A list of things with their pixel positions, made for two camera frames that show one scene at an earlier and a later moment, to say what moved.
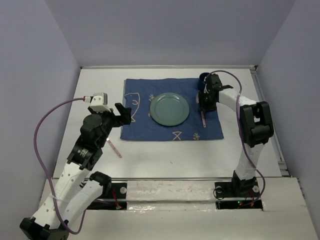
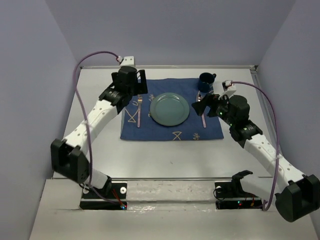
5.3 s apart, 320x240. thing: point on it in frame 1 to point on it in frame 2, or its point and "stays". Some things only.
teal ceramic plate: [169, 109] stays
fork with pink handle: [114, 148] to [139, 100]
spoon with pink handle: [201, 112] stays
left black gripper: [125, 118] to [141, 87]
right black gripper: [202, 104] to [200, 106]
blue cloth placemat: [138, 95] stays
